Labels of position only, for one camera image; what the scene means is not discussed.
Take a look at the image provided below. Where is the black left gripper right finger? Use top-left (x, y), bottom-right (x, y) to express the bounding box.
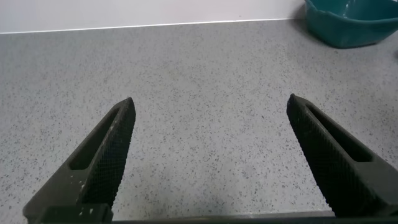
top-left (286, 93), bottom-right (398, 218)

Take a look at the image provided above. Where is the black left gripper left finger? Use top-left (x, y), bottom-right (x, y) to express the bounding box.
top-left (22, 96), bottom-right (137, 224)

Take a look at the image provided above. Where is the teal square plastic basin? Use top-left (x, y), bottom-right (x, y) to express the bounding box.
top-left (303, 0), bottom-right (398, 49)

